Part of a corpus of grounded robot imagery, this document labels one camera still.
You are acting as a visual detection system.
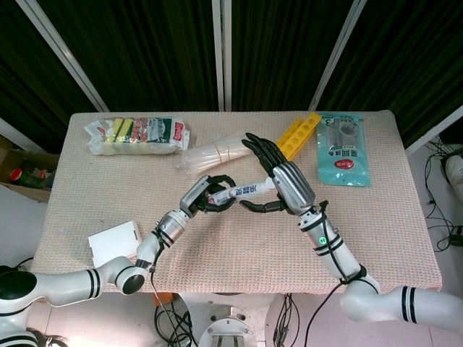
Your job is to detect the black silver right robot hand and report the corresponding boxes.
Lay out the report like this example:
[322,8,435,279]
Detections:
[241,132,317,218]

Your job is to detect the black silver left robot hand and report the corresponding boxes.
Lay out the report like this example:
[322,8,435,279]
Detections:
[179,174,239,218]

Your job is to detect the white toothpaste tube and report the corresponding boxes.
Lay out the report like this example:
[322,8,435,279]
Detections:
[208,179,278,205]

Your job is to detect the round robot base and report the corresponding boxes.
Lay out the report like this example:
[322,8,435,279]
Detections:
[197,307,251,347]

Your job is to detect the yellow test tube rack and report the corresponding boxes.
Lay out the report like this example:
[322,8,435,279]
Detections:
[276,111,322,160]

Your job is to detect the bundle of clear straws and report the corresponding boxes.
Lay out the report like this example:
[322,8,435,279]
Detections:
[176,132,254,173]

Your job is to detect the teal cleaning cloth package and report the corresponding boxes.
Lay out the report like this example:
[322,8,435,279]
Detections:
[316,112,372,188]

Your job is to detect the beige waffle tablecloth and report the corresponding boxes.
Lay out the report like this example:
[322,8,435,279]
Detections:
[30,110,443,295]

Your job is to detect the packaged yellow sponges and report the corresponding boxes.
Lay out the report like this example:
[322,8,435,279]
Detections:
[83,116,192,157]

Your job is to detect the white cardboard box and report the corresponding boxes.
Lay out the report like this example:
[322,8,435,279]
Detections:
[88,220,143,270]

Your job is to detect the white shoe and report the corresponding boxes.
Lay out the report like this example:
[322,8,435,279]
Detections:
[443,154,463,202]

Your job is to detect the brown cardboard box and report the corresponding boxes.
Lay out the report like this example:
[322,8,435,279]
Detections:
[0,135,61,202]

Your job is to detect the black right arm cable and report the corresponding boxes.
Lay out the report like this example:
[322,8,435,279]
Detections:
[302,200,366,347]

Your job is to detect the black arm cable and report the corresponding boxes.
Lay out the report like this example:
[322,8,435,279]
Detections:
[302,200,366,347]
[148,231,174,326]

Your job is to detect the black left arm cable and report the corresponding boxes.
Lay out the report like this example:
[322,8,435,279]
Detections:
[148,231,174,326]

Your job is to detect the white partition post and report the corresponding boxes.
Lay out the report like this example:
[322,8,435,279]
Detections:
[24,0,110,112]
[211,0,233,112]
[404,107,463,157]
[308,0,367,111]

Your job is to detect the black floor cables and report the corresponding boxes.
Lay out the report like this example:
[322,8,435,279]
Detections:
[153,292,200,347]
[423,136,463,252]

